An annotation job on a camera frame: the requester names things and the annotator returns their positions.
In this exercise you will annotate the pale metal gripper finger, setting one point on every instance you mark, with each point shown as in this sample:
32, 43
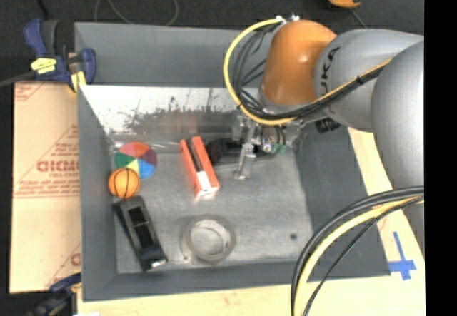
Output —
250, 160
240, 167

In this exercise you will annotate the dark brown rounded object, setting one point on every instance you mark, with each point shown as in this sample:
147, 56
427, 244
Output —
222, 151

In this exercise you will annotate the orange and white box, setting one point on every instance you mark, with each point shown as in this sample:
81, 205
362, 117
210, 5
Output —
200, 168

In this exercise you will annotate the grey metal bin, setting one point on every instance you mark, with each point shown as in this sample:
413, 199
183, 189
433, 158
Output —
250, 207

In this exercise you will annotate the multicolour ball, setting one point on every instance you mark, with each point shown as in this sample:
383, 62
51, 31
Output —
137, 159

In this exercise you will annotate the orange basketball toy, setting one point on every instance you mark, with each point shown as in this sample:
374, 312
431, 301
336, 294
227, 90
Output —
123, 183

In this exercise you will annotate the brown cardboard board red print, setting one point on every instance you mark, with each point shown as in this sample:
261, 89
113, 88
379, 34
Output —
39, 229

